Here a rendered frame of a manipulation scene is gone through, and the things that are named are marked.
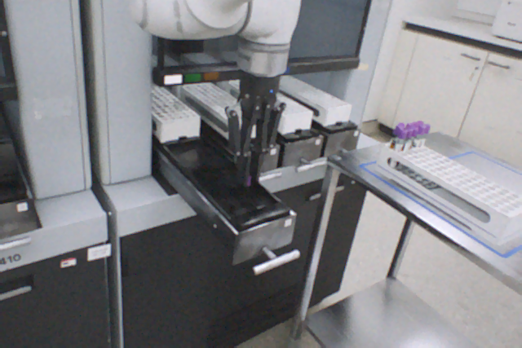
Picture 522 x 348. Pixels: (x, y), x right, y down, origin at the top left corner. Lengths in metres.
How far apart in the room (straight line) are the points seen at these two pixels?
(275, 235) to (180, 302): 0.46
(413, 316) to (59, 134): 1.13
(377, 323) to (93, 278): 0.83
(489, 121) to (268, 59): 2.42
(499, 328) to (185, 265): 1.37
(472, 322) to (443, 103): 1.62
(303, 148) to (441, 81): 2.14
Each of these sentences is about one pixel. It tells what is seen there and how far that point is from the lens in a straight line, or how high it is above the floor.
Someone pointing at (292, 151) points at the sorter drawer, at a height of 0.78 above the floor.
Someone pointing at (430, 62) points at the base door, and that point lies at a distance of 3.19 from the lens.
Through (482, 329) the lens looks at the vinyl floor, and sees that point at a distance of 1.99.
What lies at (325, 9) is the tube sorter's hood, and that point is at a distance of 1.10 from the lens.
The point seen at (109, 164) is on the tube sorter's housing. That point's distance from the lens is 0.95.
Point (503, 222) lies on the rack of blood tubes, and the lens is 0.85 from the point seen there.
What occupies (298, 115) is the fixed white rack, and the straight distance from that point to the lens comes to 1.09.
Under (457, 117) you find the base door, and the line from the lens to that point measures 3.12.
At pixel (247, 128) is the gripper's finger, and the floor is 0.94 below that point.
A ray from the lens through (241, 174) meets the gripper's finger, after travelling 0.84.
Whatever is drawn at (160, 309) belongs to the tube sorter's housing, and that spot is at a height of 0.40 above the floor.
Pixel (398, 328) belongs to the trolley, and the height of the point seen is 0.28.
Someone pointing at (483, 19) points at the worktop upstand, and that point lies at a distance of 3.71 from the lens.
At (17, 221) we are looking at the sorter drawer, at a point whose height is 0.77.
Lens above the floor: 1.25
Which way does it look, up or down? 26 degrees down
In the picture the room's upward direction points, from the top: 7 degrees clockwise
